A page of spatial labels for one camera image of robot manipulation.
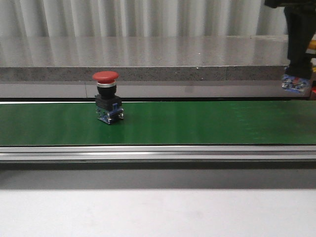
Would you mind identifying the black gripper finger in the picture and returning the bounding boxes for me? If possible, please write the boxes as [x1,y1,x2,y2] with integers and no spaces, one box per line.
[284,5,316,79]

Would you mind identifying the yellow mushroom push button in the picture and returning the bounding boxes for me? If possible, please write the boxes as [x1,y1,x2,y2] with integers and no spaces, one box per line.
[281,35,316,94]

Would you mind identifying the grey speckled stone counter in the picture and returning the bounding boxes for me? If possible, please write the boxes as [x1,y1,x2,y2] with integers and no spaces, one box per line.
[0,35,297,100]

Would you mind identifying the green conveyor belt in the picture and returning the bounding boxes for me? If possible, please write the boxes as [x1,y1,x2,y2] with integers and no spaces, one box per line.
[0,100,316,146]

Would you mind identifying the red mushroom push button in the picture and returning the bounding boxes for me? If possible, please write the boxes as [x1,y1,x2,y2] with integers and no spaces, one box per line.
[92,71,124,124]

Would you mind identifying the grey pleated curtain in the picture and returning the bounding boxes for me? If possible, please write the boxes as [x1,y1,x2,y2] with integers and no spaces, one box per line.
[0,0,286,37]

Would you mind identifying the aluminium conveyor side rail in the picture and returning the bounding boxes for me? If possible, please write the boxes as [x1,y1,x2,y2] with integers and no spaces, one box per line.
[0,145,316,170]

